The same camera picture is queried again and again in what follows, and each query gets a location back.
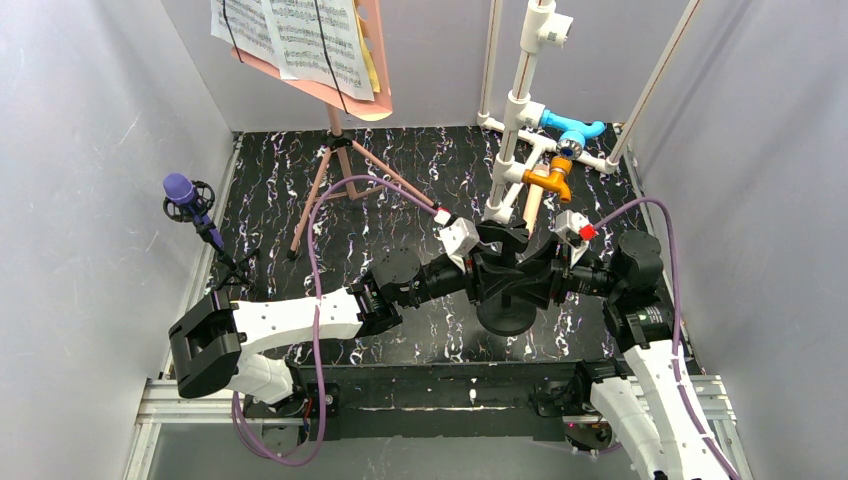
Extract pink music stand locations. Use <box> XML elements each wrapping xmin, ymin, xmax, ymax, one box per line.
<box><xmin>230</xmin><ymin>1</ymin><xmax>435</xmax><ymax>258</ymax></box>

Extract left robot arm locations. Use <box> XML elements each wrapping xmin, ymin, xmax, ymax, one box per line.
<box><xmin>168</xmin><ymin>218</ymin><xmax>529</xmax><ymax>405</ymax></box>

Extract blue faucet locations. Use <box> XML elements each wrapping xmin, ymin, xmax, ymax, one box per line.
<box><xmin>538</xmin><ymin>109</ymin><xmax>606</xmax><ymax>160</ymax></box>

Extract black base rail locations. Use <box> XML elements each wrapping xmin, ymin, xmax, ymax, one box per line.
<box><xmin>135</xmin><ymin>357</ymin><xmax>737</xmax><ymax>444</ymax></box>

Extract pink microphone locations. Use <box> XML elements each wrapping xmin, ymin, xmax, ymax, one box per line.
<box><xmin>522</xmin><ymin>183</ymin><xmax>545</xmax><ymax>235</ymax></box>

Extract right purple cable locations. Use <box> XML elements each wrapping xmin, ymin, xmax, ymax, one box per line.
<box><xmin>589</xmin><ymin>196</ymin><xmax>743</xmax><ymax>480</ymax></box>

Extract orange faucet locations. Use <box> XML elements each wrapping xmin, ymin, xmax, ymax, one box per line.
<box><xmin>521</xmin><ymin>156</ymin><xmax>573</xmax><ymax>203</ymax></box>

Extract sheet music pages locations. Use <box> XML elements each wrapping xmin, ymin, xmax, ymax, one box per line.
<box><xmin>210</xmin><ymin>0</ymin><xmax>381</xmax><ymax>101</ymax></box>

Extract black round-base mic stand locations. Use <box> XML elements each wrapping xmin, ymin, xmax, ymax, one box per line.
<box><xmin>473</xmin><ymin>253</ymin><xmax>536</xmax><ymax>337</ymax></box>

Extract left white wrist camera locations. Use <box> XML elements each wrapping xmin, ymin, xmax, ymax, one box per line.
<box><xmin>434</xmin><ymin>207</ymin><xmax>480</xmax><ymax>273</ymax></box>

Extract black tripod mic stand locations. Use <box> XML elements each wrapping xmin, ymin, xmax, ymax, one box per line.
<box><xmin>162</xmin><ymin>180</ymin><xmax>259</xmax><ymax>291</ymax></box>

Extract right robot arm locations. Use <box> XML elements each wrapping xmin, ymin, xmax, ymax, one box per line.
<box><xmin>524</xmin><ymin>231</ymin><xmax>739</xmax><ymax>479</ymax></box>

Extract white pvc pipe frame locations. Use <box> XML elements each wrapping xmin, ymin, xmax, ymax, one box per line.
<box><xmin>477</xmin><ymin>1</ymin><xmax>700</xmax><ymax>224</ymax></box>

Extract purple microphone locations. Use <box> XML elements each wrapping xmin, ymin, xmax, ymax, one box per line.
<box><xmin>163</xmin><ymin>172</ymin><xmax>198</xmax><ymax>207</ymax></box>

